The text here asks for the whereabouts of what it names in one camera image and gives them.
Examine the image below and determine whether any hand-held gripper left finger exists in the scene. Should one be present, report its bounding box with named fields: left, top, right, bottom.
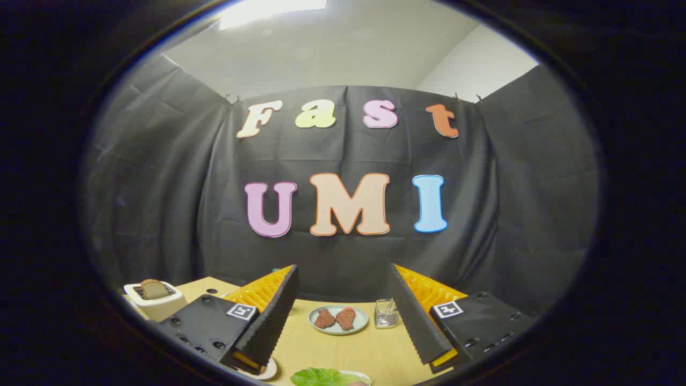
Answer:
left=159, top=264, right=300, bottom=375

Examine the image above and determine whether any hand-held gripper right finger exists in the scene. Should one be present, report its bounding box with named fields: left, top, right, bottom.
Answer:
left=389, top=263, right=536, bottom=374

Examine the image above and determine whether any green lettuce leaf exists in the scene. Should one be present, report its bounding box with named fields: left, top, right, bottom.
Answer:
left=290, top=368, right=371, bottom=386

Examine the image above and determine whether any bread slice with brown crust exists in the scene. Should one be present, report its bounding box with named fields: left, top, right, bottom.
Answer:
left=140, top=279, right=168, bottom=300

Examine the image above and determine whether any clear utensil holder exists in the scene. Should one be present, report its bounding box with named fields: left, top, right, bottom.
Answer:
left=374, top=299, right=400, bottom=329

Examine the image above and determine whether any large cream round plate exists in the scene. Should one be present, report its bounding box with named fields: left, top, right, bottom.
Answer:
left=238, top=357, right=278, bottom=381

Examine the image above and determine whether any light blue plate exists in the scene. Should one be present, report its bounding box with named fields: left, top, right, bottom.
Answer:
left=309, top=305, right=369, bottom=336

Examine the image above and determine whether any white toaster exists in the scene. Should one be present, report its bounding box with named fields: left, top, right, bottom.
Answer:
left=123, top=280, right=188, bottom=322

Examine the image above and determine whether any ceiling light panel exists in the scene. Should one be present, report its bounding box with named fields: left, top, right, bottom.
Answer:
left=219, top=0, right=327, bottom=30

